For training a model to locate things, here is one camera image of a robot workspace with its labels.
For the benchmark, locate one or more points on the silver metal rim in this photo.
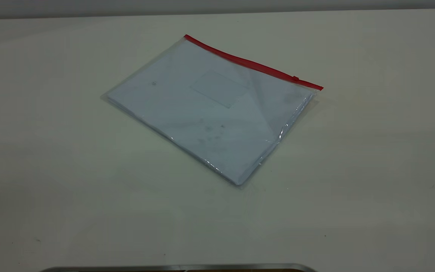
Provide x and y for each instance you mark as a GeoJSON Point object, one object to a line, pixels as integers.
{"type": "Point", "coordinates": [179, 268]}

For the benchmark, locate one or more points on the clear zip bag red zipper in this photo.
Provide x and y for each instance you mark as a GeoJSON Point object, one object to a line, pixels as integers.
{"type": "Point", "coordinates": [217, 113]}

